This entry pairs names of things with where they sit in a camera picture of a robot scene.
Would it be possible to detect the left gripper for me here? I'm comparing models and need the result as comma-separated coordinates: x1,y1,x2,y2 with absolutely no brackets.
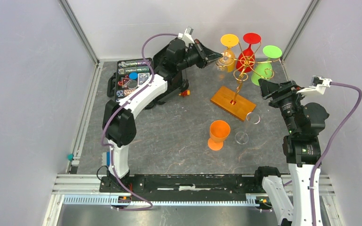
177,40,223,72

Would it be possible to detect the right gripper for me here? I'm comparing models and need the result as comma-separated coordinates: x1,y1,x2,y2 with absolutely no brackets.
259,77,307,134

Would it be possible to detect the clear round wine glass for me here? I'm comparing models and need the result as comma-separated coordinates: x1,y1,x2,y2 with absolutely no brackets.
214,56,232,81

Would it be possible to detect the clear flute wine glass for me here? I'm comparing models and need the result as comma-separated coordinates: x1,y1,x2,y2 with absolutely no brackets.
235,112,261,145

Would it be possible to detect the orange wine glass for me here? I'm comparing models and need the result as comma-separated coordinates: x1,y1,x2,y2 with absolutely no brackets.
207,120,230,151

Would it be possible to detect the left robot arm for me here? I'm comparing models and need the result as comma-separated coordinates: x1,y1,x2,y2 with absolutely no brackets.
101,38,223,192

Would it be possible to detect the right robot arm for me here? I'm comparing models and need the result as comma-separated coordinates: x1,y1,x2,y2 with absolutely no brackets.
253,77,331,226

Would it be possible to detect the yellow wine glass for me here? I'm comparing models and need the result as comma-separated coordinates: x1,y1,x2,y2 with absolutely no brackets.
220,33,239,73

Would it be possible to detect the green wine glass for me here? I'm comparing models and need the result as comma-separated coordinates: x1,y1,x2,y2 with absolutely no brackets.
251,45,282,86

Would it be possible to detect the red wine glass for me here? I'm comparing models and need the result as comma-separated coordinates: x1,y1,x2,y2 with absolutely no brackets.
236,32,262,73

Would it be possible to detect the red yellow small toy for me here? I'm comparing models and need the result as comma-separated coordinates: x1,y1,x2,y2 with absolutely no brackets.
178,90,190,97

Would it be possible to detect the playing card deck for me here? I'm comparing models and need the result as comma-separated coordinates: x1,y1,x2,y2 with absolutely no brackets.
137,73,150,86

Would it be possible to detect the blue round chip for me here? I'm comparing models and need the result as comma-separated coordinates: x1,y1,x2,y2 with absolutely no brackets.
129,72,138,80

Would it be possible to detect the black poker chip case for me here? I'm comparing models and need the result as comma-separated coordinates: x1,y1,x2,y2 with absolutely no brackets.
107,47,190,110

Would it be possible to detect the clear dealer button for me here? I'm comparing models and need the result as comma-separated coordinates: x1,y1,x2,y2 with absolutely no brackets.
127,80,138,89

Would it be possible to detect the blue green toy block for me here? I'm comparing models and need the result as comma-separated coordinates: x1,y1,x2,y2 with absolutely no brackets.
105,151,111,167

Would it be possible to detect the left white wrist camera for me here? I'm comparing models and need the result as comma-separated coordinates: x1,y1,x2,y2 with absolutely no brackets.
178,26,194,46

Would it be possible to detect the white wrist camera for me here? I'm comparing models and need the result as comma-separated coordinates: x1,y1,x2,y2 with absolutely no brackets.
178,26,194,46
297,76,332,97

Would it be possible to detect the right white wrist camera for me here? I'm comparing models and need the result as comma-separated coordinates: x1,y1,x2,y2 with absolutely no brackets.
297,76,332,97

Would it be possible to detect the gold wire glass rack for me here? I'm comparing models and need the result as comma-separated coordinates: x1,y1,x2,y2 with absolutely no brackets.
210,40,275,122

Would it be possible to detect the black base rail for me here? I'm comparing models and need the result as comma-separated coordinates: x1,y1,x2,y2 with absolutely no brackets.
99,174,265,202

